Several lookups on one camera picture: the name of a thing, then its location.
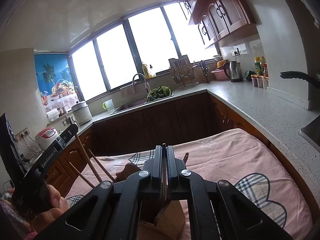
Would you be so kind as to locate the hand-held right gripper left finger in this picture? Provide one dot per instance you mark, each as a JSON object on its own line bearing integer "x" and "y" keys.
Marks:
{"x": 157, "y": 170}

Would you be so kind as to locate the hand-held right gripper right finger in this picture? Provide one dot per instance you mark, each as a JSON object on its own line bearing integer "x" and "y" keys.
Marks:
{"x": 171, "y": 170}

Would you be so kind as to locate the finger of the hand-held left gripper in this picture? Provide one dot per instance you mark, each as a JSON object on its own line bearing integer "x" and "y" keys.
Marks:
{"x": 10, "y": 152}
{"x": 69, "y": 135}

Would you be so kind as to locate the plain brown chopstick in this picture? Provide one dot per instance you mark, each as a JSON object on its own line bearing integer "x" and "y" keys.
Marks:
{"x": 185, "y": 157}

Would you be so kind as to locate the wooden utensil holder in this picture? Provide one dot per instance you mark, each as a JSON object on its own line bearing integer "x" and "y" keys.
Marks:
{"x": 172, "y": 215}

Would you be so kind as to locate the person's left forearm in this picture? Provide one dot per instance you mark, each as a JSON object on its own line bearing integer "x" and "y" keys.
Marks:
{"x": 15, "y": 222}

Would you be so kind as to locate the person's left hand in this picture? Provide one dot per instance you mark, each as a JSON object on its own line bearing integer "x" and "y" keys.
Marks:
{"x": 53, "y": 207}

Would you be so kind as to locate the white and red rice cooker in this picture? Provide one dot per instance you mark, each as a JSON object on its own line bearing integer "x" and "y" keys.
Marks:
{"x": 47, "y": 137}

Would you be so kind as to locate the tall white cooker pot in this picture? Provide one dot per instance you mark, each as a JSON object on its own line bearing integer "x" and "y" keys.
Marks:
{"x": 82, "y": 112}

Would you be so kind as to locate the paper towel roll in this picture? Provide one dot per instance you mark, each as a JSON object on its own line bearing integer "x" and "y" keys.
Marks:
{"x": 52, "y": 115}

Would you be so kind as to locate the green and white cup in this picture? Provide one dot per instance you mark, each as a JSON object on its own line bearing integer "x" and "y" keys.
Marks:
{"x": 108, "y": 105}

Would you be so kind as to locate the kitchen sink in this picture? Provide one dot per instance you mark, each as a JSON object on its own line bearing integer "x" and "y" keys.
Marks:
{"x": 130, "y": 106}

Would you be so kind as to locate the pink bedsheet with plaid hearts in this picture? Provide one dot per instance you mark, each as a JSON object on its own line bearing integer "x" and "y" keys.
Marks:
{"x": 237, "y": 160}

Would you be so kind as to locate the pink dish cloth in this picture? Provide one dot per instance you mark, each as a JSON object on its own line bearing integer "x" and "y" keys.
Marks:
{"x": 127, "y": 90}

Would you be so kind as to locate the green leafy vegetables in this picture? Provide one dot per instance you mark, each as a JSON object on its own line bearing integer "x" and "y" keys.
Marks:
{"x": 158, "y": 93}

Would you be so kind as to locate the chrome kitchen faucet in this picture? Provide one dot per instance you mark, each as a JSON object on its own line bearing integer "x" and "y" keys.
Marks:
{"x": 146, "y": 85}

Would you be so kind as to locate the small dark-capped bottle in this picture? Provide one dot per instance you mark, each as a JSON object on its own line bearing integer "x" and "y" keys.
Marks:
{"x": 152, "y": 72}

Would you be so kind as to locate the knife block with knives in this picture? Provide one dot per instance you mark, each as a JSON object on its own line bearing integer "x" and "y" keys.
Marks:
{"x": 205, "y": 73}

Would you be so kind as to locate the grey speckled countertop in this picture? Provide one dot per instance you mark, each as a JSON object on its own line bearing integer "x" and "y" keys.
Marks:
{"x": 250, "y": 105}

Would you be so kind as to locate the pink plastic basin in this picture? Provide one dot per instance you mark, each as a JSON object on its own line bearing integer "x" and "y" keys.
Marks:
{"x": 219, "y": 75}

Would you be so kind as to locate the large kitchen window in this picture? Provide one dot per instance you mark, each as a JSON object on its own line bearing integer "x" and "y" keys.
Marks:
{"x": 140, "y": 47}

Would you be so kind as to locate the steel electric kettle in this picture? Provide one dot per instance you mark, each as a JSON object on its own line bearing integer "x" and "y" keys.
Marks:
{"x": 235, "y": 72}

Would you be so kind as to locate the orange bowl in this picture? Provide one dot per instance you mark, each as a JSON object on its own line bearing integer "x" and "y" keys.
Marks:
{"x": 222, "y": 64}

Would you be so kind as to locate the dark green cup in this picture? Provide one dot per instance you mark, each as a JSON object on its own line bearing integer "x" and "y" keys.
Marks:
{"x": 248, "y": 75}

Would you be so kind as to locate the condiment bottles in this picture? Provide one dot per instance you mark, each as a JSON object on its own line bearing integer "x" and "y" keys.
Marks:
{"x": 258, "y": 66}

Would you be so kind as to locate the gas stove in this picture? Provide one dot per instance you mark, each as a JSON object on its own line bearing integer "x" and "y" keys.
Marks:
{"x": 311, "y": 135}

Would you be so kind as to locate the black wok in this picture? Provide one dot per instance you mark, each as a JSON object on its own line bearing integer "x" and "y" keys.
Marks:
{"x": 297, "y": 76}

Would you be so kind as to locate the wooden upper cabinets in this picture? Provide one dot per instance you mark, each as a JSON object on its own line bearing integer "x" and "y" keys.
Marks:
{"x": 220, "y": 12}

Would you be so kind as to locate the white wall socket panel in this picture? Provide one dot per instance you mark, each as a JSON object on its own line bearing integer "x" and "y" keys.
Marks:
{"x": 22, "y": 133}

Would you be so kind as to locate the tropical fruit wall poster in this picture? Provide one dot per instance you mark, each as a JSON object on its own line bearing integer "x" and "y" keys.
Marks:
{"x": 55, "y": 80}

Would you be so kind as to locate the wall socket with plug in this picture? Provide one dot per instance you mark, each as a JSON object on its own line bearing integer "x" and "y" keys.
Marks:
{"x": 235, "y": 51}

